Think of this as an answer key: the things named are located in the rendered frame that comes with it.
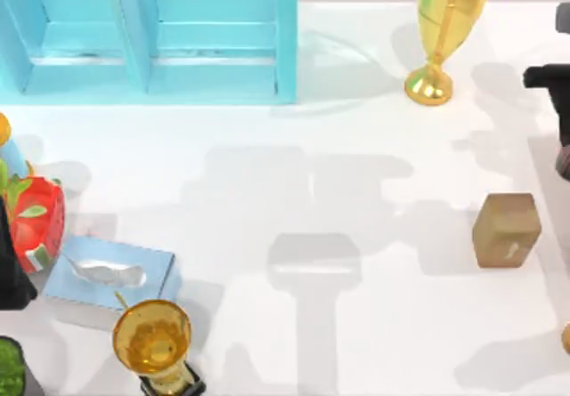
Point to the light blue tissue box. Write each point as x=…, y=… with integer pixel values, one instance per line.
x=147, y=262

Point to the light blue rack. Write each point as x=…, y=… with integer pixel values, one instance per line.
x=214, y=35

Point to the gold trophy with black base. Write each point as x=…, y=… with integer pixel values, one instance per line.
x=151, y=342

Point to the tan cardboard box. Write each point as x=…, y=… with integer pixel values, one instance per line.
x=505, y=231

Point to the tall gold trophy cup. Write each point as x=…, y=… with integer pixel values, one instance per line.
x=450, y=18

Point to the red pot with green leaves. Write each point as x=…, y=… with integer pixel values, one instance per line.
x=38, y=222

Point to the light blue and orange toy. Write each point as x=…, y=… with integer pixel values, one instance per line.
x=12, y=160

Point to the black right gripper tip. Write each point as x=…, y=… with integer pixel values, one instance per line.
x=562, y=115

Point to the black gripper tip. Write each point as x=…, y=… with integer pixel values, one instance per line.
x=562, y=115
x=11, y=271

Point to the orange ball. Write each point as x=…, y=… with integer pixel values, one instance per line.
x=566, y=338

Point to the dark grey rounded object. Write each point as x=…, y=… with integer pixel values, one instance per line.
x=564, y=18

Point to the green plant in black pot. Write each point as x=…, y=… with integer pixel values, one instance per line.
x=9, y=365

